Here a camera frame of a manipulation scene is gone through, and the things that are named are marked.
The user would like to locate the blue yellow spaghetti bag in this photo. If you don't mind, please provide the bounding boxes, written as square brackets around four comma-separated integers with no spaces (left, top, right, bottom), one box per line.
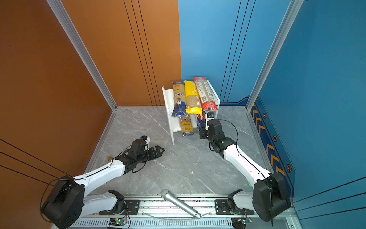
[179,115,194,137]

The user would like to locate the aluminium corner post left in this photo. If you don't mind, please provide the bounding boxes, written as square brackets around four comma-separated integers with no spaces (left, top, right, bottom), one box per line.
[47,0,117,111]

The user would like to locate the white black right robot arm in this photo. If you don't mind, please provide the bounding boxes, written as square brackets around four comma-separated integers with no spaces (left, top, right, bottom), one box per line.
[199,119,291,222]

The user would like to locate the aluminium corner post right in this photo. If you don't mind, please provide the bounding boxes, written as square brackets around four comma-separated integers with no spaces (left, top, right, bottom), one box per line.
[246,0,304,112]

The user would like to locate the red spaghetti package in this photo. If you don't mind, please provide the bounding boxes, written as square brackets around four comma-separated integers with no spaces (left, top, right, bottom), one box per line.
[193,77,218,112]

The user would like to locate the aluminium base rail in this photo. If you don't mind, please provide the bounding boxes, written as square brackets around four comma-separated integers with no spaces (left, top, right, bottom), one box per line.
[70,195,301,229]

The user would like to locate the yellow blue-top spaghetti bag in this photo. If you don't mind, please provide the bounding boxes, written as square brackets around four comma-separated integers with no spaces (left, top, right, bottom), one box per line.
[172,82,188,118]

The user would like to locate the green circuit board left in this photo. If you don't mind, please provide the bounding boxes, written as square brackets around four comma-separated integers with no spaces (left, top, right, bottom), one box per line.
[108,218,128,227]

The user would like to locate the yellow spaghetti package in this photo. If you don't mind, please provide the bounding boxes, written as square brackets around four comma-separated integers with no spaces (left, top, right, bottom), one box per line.
[184,81,203,115]

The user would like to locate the white two-tier metal shelf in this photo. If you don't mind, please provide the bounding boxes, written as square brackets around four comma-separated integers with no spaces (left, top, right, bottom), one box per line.
[161,80,221,145]

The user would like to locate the silver microphone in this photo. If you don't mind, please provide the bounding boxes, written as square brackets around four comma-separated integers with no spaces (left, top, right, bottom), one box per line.
[161,189,202,219]

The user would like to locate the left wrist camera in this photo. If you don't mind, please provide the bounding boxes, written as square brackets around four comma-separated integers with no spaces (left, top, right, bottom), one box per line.
[140,135,151,144]

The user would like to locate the dark blue Barilla spaghetti box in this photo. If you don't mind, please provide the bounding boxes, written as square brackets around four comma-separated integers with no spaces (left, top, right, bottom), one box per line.
[196,114,206,129]

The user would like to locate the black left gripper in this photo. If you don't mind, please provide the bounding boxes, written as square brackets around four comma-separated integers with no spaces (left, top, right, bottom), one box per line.
[136,144,165,165]

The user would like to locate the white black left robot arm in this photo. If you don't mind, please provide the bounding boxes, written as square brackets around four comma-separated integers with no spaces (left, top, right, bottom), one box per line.
[40,135,165,229]

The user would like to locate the circuit board right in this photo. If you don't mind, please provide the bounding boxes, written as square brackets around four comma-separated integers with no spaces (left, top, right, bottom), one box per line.
[231,218,253,229]

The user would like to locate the aluminium corner post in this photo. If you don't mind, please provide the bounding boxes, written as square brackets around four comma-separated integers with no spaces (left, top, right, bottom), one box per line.
[47,0,117,111]
[246,0,304,112]

